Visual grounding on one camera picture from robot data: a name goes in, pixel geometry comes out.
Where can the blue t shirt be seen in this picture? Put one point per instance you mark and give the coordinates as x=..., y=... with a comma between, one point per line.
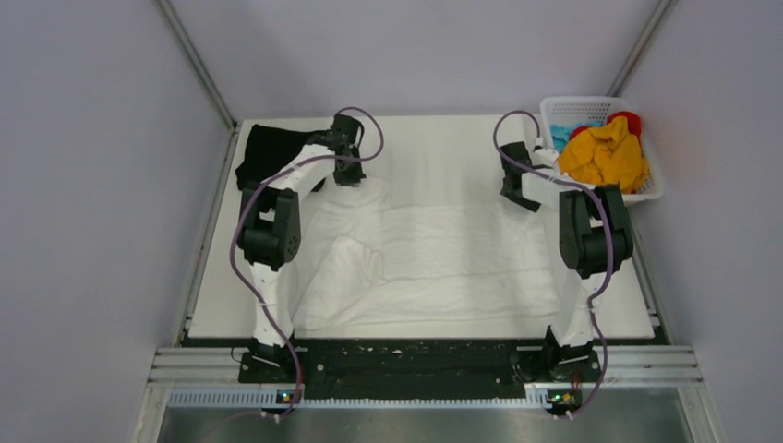
x=561, y=134

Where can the white plastic basket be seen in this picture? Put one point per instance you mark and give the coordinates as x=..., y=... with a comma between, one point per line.
x=573, y=111

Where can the white slotted cable duct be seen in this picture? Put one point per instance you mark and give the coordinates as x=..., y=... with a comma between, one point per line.
x=256, y=398

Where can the yellow t shirt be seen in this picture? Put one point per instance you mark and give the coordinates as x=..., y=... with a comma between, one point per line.
x=606, y=155

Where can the white t shirt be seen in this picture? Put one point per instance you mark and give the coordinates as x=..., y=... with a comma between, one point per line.
x=366, y=262

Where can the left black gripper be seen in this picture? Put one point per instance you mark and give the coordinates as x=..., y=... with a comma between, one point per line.
x=350, y=179

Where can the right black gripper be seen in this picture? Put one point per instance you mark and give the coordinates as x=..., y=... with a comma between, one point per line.
x=525, y=202

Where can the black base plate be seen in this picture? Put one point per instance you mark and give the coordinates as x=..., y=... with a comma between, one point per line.
x=426, y=369

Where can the folded black t shirt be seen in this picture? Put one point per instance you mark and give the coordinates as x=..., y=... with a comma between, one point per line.
x=268, y=150

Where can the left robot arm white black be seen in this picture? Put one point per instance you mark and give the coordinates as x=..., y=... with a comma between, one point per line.
x=268, y=237

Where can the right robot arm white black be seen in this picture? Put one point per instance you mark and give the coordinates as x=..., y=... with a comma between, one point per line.
x=594, y=239

